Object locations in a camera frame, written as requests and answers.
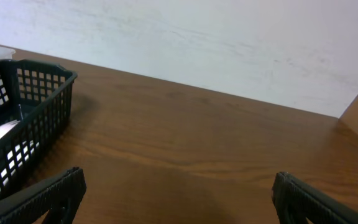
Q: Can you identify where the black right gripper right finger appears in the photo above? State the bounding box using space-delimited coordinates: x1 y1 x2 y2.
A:
272 172 358 224

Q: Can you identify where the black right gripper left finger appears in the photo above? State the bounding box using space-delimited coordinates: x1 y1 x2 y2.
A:
0 167 86 224

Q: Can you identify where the white plastic fork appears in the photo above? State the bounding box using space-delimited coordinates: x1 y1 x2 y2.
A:
0 119 21 155

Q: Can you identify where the dark green plastic basket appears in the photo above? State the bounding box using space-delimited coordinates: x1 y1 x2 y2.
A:
0 59 77 200

